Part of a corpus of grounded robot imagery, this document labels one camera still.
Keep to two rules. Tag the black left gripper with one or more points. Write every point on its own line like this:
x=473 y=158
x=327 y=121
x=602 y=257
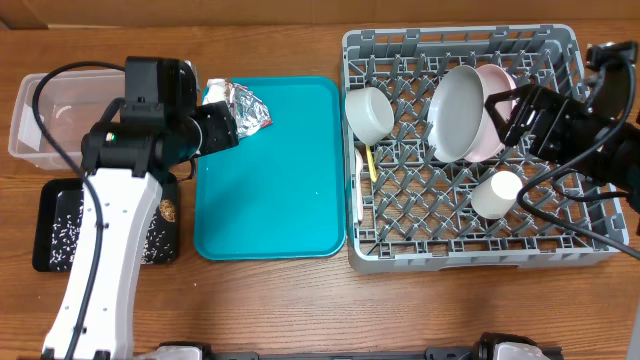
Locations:
x=219 y=125

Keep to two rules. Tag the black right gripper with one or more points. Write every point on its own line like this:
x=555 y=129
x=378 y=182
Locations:
x=540 y=118

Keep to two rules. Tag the large pinkish white plate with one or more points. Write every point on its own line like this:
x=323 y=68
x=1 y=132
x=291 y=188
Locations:
x=496 y=80

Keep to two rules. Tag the foil wrapper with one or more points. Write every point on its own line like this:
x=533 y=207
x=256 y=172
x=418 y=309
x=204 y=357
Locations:
x=250 y=113

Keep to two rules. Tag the small grey plate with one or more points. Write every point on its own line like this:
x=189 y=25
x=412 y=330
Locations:
x=456 y=114

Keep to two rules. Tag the white napkin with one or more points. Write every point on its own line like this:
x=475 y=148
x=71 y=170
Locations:
x=217 y=90

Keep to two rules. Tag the white paper cup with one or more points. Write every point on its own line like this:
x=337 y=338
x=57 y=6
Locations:
x=493 y=198

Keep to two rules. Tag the brown food scrap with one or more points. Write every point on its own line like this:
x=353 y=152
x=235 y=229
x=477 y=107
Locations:
x=167 y=210

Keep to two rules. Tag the grey bowl of rice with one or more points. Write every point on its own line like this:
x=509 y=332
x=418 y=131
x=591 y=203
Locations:
x=369 y=114

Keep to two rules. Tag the yellow plastic spoon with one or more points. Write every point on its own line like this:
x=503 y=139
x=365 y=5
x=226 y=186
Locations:
x=371 y=164

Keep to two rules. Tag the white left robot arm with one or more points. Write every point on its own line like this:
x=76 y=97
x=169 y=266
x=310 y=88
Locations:
x=95 y=320

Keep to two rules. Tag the grey plastic dishwasher rack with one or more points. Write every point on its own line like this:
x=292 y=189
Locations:
x=418 y=215

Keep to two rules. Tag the teal serving tray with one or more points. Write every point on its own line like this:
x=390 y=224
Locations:
x=281 y=192

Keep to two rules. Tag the clear plastic bin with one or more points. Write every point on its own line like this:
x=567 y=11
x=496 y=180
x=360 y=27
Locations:
x=69 y=105

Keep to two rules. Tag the black plastic tray bin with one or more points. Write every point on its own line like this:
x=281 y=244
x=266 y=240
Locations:
x=46 y=214

